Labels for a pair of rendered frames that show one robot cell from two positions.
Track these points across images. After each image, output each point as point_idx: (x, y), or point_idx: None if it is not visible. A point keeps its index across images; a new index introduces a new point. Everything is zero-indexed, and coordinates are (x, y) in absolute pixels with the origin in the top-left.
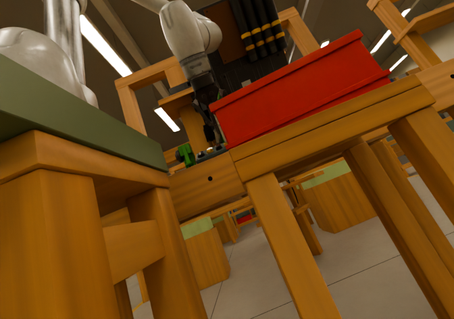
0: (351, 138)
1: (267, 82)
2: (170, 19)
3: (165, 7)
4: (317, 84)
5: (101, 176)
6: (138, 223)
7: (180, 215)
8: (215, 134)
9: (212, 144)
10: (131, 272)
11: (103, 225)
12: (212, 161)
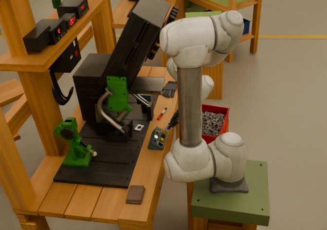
0: None
1: (224, 126)
2: (210, 91)
3: (212, 86)
4: (225, 125)
5: None
6: None
7: (162, 182)
8: (124, 115)
9: (58, 105)
10: None
11: (153, 210)
12: (166, 146)
